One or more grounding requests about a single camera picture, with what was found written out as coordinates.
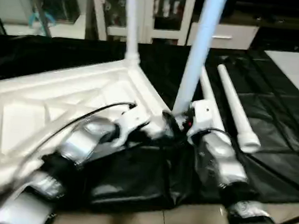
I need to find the white plastic table leg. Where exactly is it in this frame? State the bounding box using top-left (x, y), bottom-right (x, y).
top-left (118, 0), bottom-right (147, 64)
top-left (194, 66), bottom-right (232, 132)
top-left (209, 63), bottom-right (269, 155)
top-left (171, 0), bottom-right (230, 120)

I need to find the white plastic table top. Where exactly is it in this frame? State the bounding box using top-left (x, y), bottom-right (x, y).
top-left (0, 46), bottom-right (177, 221)

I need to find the white drawer unit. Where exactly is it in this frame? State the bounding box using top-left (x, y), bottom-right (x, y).
top-left (186, 19), bottom-right (261, 53)

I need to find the black shiny table mat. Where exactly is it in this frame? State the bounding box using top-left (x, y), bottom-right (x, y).
top-left (0, 25), bottom-right (299, 224)

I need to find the white glass door cabinet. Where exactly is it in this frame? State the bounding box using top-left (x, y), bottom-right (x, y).
top-left (84, 0), bottom-right (197, 50)

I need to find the white side table board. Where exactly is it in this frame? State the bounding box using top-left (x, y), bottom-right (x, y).
top-left (260, 48), bottom-right (299, 108)

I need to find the light blue plastic stool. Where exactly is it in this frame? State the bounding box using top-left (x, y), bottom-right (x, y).
top-left (27, 9), bottom-right (57, 32)

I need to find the glass tank metal frame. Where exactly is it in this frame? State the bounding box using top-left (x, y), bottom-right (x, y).
top-left (33, 0), bottom-right (84, 24)

